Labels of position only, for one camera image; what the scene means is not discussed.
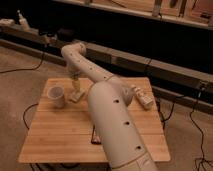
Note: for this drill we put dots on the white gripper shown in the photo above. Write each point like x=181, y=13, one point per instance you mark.
x=74, y=74

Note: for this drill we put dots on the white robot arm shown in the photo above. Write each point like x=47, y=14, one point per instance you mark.
x=108, y=100

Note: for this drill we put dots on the white ceramic cup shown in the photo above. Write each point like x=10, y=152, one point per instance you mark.
x=56, y=95

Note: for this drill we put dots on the black box on ledge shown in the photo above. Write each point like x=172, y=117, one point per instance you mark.
x=65, y=35

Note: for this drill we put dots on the white spray bottle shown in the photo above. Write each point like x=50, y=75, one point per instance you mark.
x=23, y=22

